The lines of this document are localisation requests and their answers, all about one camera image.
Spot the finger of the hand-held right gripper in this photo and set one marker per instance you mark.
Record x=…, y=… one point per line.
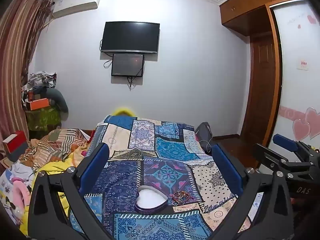
x=285, y=141
x=270, y=156

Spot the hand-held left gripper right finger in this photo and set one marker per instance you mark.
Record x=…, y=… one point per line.
x=225, y=163

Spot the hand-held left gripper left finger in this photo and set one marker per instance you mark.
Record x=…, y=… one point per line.
x=96, y=160

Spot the heart-shaped jewelry box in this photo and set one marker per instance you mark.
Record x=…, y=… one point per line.
x=150, y=198

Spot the grey bag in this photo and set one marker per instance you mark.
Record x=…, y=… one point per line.
x=203, y=130

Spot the yellow cartoon blanket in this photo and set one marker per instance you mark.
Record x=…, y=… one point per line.
x=56, y=166

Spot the striped brown blanket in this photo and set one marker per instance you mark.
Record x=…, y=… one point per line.
x=55, y=142

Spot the white heart-print wardrobe door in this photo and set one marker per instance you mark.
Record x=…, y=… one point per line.
x=297, y=92

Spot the yellow plush toy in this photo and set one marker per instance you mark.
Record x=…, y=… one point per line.
x=123, y=112

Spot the brown wooden door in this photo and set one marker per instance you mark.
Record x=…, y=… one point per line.
x=260, y=87

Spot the blue patchwork blanket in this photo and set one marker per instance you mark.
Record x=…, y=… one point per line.
x=160, y=150

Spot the paper note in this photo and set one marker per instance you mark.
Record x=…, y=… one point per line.
x=303, y=65

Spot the pink plush item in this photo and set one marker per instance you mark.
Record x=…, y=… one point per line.
x=21, y=191

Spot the orange box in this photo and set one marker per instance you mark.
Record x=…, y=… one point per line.
x=37, y=104

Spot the red box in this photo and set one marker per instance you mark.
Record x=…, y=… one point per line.
x=15, y=142

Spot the white cartoon-print cloth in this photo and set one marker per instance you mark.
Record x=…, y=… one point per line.
x=10, y=180

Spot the pile of clothes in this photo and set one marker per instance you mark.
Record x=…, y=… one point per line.
x=40, y=81

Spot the small black monitor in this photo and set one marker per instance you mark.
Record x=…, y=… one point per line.
x=127, y=64

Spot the brown striped curtain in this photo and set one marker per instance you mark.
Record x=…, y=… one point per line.
x=17, y=55

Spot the wooden overhead cabinet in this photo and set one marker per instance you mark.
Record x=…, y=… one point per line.
x=250, y=7

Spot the white air conditioner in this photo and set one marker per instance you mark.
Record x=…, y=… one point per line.
x=75, y=7

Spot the wall-mounted black television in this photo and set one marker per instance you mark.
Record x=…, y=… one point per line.
x=130, y=37

